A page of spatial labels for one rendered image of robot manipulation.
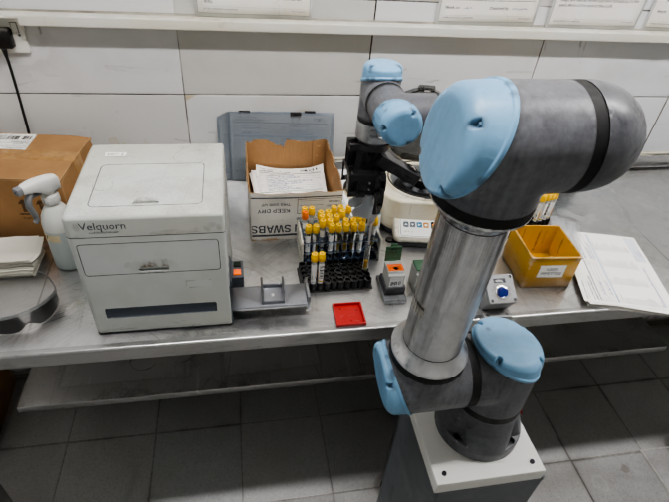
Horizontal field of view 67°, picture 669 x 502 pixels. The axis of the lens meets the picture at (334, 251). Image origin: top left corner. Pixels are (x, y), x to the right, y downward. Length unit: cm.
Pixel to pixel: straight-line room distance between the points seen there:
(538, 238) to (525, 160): 95
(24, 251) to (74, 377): 65
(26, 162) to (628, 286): 152
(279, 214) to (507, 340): 70
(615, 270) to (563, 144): 102
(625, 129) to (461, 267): 21
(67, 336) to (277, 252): 51
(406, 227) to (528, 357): 64
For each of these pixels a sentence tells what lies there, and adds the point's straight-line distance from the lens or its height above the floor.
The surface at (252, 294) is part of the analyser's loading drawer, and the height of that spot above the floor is 91.
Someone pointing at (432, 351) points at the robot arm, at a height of 118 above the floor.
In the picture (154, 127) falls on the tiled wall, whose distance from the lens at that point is 158.
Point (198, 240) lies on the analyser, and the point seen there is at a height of 111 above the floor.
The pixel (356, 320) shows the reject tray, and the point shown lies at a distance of 115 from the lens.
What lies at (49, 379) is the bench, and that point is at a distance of 195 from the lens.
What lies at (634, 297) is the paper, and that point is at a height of 89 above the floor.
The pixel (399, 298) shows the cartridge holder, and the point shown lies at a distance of 120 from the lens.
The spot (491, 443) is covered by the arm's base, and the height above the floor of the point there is 95.
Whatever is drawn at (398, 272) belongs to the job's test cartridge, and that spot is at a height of 95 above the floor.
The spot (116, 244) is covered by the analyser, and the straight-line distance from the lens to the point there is 100.
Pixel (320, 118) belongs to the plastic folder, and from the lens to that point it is 154.
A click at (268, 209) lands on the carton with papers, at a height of 97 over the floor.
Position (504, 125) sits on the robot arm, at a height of 152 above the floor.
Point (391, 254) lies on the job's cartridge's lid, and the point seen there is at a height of 97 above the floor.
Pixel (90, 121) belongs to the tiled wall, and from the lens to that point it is 160.
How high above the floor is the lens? 171
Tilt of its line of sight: 39 degrees down
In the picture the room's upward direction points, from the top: 5 degrees clockwise
